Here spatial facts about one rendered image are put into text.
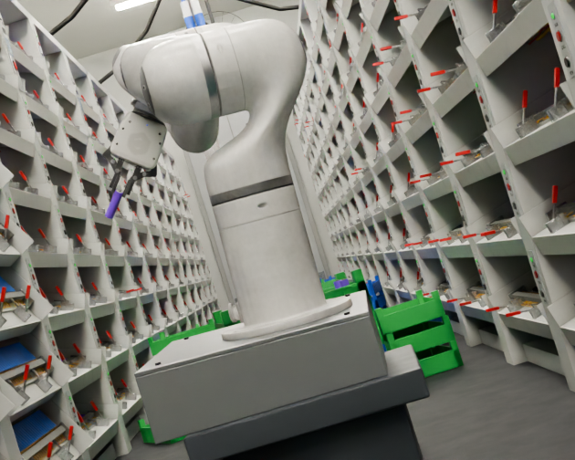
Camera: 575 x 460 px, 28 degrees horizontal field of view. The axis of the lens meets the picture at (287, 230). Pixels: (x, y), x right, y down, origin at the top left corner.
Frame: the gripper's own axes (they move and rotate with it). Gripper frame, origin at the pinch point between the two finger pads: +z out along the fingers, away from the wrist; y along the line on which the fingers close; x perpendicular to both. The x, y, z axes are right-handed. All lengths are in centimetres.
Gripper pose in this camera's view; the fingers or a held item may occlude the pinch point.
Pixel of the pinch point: (121, 185)
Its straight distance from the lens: 243.5
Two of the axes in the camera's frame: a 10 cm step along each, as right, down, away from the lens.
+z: -3.6, 9.3, -0.9
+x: -1.9, 0.2, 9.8
